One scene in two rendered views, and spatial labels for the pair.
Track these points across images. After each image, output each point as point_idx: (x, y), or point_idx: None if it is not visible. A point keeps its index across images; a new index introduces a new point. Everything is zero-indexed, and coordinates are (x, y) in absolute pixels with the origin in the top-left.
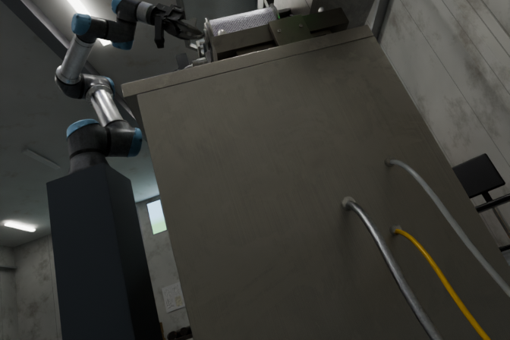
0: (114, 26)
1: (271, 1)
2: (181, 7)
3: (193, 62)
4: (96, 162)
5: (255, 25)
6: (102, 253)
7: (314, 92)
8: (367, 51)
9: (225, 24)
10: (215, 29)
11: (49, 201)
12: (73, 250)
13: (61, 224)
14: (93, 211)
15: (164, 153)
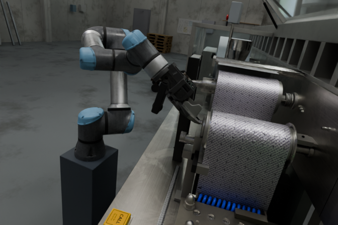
0: (121, 66)
1: (328, 54)
2: (191, 88)
3: (179, 139)
4: (92, 151)
5: (255, 159)
6: (83, 212)
7: None
8: None
9: (224, 143)
10: (210, 143)
11: (61, 167)
12: (70, 200)
13: (66, 184)
14: (82, 191)
15: None
